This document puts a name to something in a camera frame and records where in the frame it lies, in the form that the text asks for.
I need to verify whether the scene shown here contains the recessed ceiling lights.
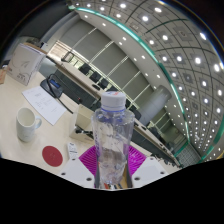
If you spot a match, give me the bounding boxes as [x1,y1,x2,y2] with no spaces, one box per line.
[68,0,224,158]

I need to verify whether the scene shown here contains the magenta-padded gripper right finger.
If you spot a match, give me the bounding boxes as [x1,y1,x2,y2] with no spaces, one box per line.
[125,145,168,188]

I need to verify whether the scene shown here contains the printed white paper sheet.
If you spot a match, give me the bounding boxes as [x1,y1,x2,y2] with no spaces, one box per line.
[21,85,68,127]

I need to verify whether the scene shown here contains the white ceramic mug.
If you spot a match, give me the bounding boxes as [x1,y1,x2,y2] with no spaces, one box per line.
[15,107,43,143]

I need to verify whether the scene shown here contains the black desk phone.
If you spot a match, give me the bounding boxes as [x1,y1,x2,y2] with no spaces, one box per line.
[39,73,64,99]

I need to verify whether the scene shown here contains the row of black office chairs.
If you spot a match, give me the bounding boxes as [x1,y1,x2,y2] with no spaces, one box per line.
[78,63,144,121]

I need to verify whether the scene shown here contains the long curved conference desk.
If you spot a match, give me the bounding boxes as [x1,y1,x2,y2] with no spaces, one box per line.
[43,54,178,164]

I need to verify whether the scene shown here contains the large white cardboard box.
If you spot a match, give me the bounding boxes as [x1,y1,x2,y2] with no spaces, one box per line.
[6,42,47,87]

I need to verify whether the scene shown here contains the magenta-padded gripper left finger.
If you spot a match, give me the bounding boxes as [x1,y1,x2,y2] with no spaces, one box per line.
[58,145,100,190]

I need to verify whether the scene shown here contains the flat round red coaster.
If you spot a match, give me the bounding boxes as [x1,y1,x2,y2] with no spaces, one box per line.
[41,145,64,168]

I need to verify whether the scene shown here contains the clear plastic water bottle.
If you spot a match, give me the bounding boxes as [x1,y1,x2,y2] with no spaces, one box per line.
[90,90,136,189]

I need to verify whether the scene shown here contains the small white packet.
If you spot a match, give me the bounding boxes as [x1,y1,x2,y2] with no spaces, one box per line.
[66,142,80,160]

